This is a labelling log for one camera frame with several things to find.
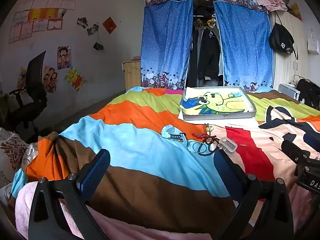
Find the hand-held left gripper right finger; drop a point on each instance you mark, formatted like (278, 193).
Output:
(226, 171)

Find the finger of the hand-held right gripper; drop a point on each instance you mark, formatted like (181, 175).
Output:
(292, 150)

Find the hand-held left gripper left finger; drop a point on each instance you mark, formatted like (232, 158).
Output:
(96, 170)

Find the small thin metal bangle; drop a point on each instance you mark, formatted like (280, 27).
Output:
(197, 143)

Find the scalloped hair clip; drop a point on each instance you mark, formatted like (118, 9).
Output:
(198, 135)

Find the large thin metal bangle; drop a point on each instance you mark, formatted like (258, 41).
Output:
(188, 147)

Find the yellow bead charm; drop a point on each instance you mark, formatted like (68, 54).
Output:
(209, 128)

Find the white shallow box tray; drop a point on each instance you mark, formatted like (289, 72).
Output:
(225, 116)

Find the light blue wrist watch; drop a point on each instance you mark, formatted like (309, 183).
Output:
(172, 135)

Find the white box lid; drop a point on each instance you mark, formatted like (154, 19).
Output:
(251, 121)

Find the colourful striped bedspread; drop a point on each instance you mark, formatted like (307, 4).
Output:
(140, 135)

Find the black jacket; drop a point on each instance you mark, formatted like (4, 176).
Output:
(308, 92)

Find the white side table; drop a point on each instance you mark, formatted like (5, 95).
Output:
(287, 90)

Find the white wardrobe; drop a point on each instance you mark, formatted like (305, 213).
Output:
(287, 67)

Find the brown patterned pillow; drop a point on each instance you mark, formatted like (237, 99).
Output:
(11, 147)

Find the wooden cabinet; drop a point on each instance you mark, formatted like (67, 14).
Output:
(131, 76)

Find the white paper bag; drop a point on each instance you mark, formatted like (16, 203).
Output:
(313, 43)

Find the black office chair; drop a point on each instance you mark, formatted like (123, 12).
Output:
(35, 80)

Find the blue dotted curtain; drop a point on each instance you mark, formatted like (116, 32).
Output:
(245, 45)
(165, 45)

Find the hanging dark clothes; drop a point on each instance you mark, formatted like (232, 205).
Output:
(207, 55)

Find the green hanging pouch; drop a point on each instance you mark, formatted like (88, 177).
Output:
(98, 45)

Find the red diamond paper decoration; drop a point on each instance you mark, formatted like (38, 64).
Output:
(109, 25)

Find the cartoon family wall poster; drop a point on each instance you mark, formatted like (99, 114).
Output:
(50, 78)

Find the cartoon fighter wall poster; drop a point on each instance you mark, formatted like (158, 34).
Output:
(64, 57)

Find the faded cartoon wall poster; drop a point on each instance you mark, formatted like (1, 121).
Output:
(22, 78)

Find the wall photo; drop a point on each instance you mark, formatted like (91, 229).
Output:
(82, 22)
(92, 29)

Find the group of wall certificates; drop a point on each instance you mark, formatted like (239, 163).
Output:
(37, 17)

